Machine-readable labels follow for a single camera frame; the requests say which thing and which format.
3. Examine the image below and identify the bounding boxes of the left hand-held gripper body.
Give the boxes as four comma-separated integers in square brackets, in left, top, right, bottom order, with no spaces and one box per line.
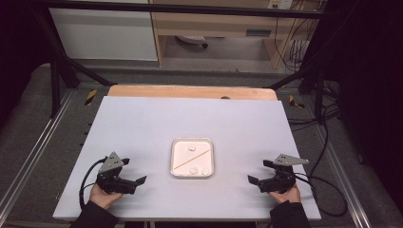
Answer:
[95,151,138,195]

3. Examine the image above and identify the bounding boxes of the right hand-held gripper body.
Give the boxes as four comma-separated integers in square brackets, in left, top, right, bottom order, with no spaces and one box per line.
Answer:
[259,153,310,195]

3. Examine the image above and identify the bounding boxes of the square metal tray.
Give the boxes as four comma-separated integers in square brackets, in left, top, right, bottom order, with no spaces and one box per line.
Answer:
[169,137,216,179]

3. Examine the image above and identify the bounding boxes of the thin wooden skewer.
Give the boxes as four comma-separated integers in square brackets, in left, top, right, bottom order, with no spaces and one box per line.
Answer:
[174,149,211,170]

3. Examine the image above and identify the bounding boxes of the person's right hand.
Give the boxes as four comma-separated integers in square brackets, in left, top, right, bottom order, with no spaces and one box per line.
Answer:
[269,184,302,204]

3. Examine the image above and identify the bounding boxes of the person's left hand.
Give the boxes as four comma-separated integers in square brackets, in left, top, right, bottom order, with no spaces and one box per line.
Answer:
[89,183,124,211]

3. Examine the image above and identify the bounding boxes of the yellow black striped tape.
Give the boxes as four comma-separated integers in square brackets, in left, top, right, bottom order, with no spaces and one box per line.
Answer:
[288,94,305,109]
[84,88,98,106]

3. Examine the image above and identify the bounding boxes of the black metal stand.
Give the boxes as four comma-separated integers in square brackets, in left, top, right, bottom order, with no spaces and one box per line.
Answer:
[32,9,119,119]
[267,61,327,119]

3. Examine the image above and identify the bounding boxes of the white cabinet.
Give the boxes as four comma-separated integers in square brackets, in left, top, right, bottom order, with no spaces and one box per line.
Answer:
[48,8,159,62]

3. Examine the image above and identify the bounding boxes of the dark curtain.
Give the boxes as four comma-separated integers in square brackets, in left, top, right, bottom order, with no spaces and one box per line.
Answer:
[324,0,403,218]
[0,0,44,127]

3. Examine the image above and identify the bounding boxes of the office chair base with caster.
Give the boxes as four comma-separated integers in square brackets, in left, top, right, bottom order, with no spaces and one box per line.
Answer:
[175,35,209,49]

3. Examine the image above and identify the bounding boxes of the light wooden desk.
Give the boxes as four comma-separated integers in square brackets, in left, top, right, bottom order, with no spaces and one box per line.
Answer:
[148,0,319,69]

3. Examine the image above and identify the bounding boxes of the left hand-held gripper black cable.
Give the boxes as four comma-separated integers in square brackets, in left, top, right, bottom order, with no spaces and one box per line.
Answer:
[78,158,107,211]

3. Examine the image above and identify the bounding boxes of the hand-held gripper black cable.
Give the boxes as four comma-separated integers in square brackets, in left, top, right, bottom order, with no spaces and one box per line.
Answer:
[78,158,107,211]
[294,172,348,219]

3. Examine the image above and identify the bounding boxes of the right hand-held gripper black cable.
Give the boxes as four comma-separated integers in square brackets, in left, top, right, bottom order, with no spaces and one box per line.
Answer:
[294,172,348,219]

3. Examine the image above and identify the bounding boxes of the aluminium rail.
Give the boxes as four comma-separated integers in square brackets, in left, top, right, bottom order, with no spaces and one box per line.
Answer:
[0,89,76,207]
[316,124,373,228]

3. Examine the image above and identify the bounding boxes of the black cables on floor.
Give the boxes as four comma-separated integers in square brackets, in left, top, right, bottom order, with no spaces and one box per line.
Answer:
[286,94,342,132]

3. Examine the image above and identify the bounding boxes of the hanging black cables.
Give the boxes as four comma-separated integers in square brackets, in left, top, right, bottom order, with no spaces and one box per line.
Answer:
[273,9,319,73]

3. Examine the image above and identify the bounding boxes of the white wall socket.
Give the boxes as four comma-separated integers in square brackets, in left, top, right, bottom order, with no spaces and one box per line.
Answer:
[267,0,295,10]

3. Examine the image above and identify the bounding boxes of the black horizontal frame bar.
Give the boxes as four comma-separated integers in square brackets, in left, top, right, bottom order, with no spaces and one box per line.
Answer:
[37,1,328,19]

